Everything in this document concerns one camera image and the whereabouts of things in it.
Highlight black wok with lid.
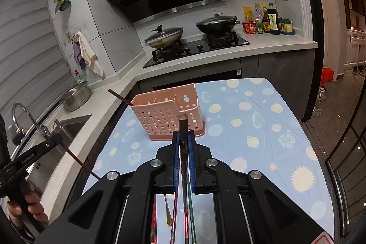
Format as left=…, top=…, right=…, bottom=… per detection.
left=195, top=12, right=240, bottom=36

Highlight green dish soap bottle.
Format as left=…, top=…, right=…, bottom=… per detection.
left=74, top=70, right=85, bottom=84

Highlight blue polka dot tablecloth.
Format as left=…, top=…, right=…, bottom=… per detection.
left=93, top=78, right=334, bottom=243

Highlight stainless steel sink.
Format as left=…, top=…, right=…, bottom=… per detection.
left=25, top=113, right=93, bottom=193

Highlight pink perforated utensil holder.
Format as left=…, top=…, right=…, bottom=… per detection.
left=132, top=84, right=205, bottom=141

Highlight dark brown chopstick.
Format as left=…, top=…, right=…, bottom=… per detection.
left=179, top=115, right=188, bottom=180

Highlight black gas stove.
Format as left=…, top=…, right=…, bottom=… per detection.
left=143, top=31, right=249, bottom=69

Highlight dark soy sauce bottle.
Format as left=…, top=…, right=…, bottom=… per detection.
left=267, top=3, right=280, bottom=35

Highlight yellow seasoning bag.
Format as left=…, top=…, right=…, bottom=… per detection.
left=242, top=7, right=253, bottom=23

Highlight beige wok with lid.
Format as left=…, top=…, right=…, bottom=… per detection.
left=145, top=25, right=183, bottom=49

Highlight clear oil bottle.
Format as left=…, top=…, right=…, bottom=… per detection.
left=254, top=3, right=263, bottom=22

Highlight red bag on floor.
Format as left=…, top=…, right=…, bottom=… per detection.
left=320, top=66, right=334, bottom=84

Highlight green chopstick group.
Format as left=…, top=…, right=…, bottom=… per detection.
left=187, top=175, right=197, bottom=244

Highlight purple chopstick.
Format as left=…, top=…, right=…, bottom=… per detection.
left=169, top=191, right=179, bottom=244

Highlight red instant noodle cup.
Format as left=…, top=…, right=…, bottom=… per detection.
left=242, top=22, right=257, bottom=35

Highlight red chopstick pair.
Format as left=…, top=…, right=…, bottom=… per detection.
left=150, top=198, right=158, bottom=244

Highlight brown sauce bottle yellow cap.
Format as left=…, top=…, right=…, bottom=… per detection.
left=262, top=2, right=270, bottom=33

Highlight dark maroon chopstick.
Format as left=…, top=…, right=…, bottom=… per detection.
left=61, top=143, right=100, bottom=180
left=108, top=89, right=134, bottom=106

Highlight left hand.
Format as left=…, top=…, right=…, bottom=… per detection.
left=7, top=180, right=49, bottom=230

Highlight chrome sink faucet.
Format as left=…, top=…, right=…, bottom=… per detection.
left=12, top=103, right=51, bottom=146

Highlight small jars on tray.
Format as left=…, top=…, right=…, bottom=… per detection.
left=279, top=17, right=295, bottom=35

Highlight pink hanging towel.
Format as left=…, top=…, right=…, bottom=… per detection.
left=74, top=31, right=105, bottom=78

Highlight red chopstick group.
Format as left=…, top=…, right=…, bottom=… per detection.
left=182, top=170, right=189, bottom=244

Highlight small green lid jar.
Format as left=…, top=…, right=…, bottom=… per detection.
left=256, top=20, right=264, bottom=34

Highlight purple hanging cloth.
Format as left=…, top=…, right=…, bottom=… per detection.
left=73, top=35, right=86, bottom=71

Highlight gold flower spoon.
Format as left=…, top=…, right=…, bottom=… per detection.
left=164, top=195, right=172, bottom=227

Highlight soap dispenser pump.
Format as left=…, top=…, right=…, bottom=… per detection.
left=53, top=119, right=63, bottom=129

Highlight stainless steel pot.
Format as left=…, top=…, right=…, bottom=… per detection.
left=59, top=81, right=92, bottom=111

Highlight plastic bottle on floor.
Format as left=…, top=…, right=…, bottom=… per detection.
left=312, top=84, right=326, bottom=117

